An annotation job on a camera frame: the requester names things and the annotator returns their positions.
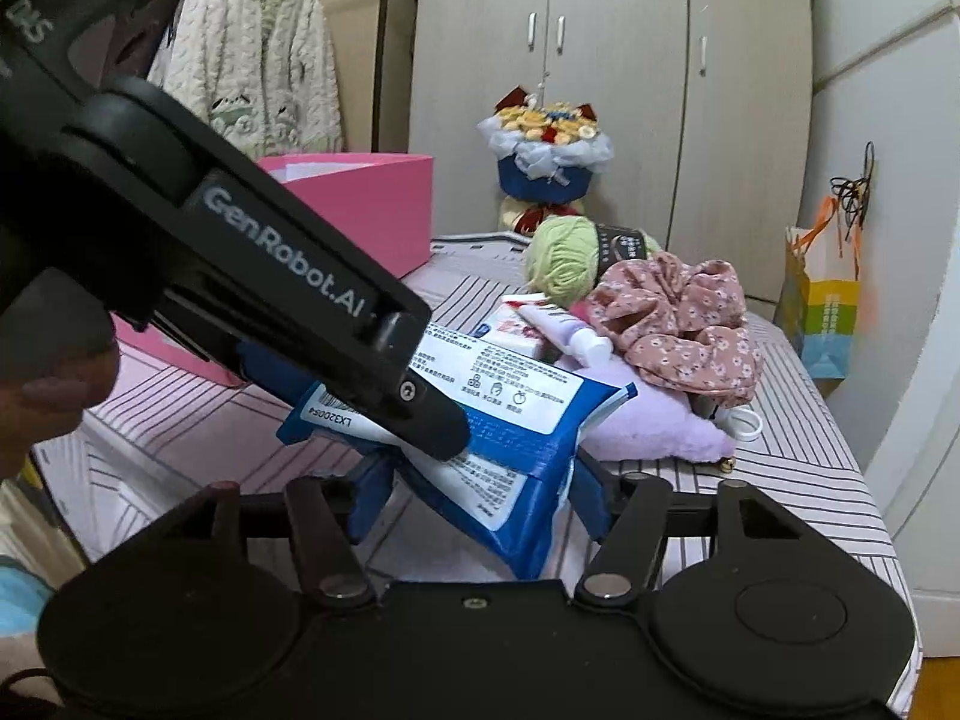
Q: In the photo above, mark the green yarn skein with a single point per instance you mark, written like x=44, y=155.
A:
x=559, y=255

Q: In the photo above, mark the person's left hand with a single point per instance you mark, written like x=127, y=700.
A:
x=52, y=412

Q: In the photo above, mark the small gold bell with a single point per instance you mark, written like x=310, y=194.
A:
x=725, y=464

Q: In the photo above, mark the pink floral cloth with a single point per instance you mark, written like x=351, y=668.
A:
x=675, y=315

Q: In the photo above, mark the small red white tissue packet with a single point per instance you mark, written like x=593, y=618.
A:
x=506, y=334

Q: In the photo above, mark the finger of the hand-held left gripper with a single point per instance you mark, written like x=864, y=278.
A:
x=435, y=427

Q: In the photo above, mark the cream wrapped gift red ribbon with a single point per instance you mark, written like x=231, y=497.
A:
x=525, y=214

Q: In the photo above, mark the purple plush toy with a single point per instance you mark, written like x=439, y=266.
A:
x=645, y=424

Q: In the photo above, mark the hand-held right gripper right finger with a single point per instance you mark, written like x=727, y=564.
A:
x=591, y=499

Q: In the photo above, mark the colourful paper gift bag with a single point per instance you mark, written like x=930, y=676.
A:
x=825, y=315

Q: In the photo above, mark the pink cardboard box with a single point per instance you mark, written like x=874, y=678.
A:
x=360, y=202

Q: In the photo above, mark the striped bedsheet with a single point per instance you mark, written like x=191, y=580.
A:
x=787, y=480

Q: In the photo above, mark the yellow flower bouquet blue wrap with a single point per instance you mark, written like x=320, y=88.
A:
x=547, y=131

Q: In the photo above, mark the beige wardrobe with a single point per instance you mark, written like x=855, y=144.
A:
x=615, y=90

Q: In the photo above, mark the blue wet wipes packet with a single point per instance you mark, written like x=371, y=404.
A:
x=517, y=510

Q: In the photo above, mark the white knit cardigan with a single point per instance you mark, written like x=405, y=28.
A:
x=255, y=52

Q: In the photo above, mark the light blue cloth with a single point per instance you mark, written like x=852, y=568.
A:
x=19, y=592

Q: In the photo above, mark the white pink cream tube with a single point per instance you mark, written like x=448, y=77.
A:
x=559, y=324

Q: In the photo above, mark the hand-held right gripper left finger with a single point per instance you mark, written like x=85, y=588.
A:
x=371, y=499

